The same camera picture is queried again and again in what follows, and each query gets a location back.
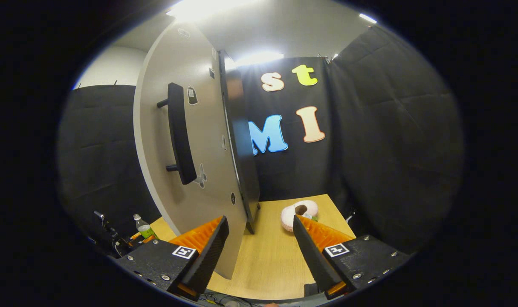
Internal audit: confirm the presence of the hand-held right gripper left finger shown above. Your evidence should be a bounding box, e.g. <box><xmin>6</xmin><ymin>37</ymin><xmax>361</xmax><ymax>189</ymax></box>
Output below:
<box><xmin>115</xmin><ymin>215</ymin><xmax>230</xmax><ymax>301</ymax></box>

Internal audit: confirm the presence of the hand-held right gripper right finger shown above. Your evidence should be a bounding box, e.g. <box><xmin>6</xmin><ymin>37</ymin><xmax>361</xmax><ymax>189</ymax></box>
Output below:
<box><xmin>292</xmin><ymin>214</ymin><xmax>411</xmax><ymax>300</ymax></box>

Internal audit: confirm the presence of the green label bottle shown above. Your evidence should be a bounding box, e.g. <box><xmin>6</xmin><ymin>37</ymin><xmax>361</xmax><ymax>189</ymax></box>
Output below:
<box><xmin>133</xmin><ymin>214</ymin><xmax>158</xmax><ymax>239</ymax></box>

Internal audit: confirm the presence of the grey cabinet door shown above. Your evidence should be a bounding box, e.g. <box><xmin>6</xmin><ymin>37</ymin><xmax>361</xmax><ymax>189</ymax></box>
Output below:
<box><xmin>133</xmin><ymin>19</ymin><xmax>253</xmax><ymax>280</ymax></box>

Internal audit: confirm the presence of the black door handle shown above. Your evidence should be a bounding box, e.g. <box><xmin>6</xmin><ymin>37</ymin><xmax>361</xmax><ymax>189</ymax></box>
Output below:
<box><xmin>156</xmin><ymin>82</ymin><xmax>198</xmax><ymax>185</ymax></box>

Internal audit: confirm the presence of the dark grey cabinet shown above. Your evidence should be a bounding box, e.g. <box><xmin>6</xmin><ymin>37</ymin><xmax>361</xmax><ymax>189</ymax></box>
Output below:
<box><xmin>218</xmin><ymin>50</ymin><xmax>260</xmax><ymax>234</ymax></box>

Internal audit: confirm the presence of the pink white plush cushion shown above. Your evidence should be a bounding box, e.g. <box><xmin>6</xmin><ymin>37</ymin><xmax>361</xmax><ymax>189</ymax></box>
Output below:
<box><xmin>281</xmin><ymin>200</ymin><xmax>319</xmax><ymax>232</ymax></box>

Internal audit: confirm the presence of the black backdrop cloth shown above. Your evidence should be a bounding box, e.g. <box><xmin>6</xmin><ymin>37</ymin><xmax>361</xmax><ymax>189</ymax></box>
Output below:
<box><xmin>56</xmin><ymin>23</ymin><xmax>466</xmax><ymax>256</ymax></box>

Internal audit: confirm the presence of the ceiling strip light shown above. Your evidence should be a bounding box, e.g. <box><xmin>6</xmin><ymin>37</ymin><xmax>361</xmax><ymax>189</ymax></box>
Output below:
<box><xmin>225</xmin><ymin>52</ymin><xmax>285</xmax><ymax>69</ymax></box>

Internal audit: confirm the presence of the large ceiling light panel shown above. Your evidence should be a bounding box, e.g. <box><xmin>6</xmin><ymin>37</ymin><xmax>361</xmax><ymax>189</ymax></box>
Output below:
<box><xmin>167</xmin><ymin>0</ymin><xmax>259</xmax><ymax>22</ymax></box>

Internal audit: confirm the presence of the black cable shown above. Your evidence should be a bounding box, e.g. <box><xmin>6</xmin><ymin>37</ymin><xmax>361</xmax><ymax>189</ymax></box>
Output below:
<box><xmin>199</xmin><ymin>292</ymin><xmax>259</xmax><ymax>307</ymax></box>

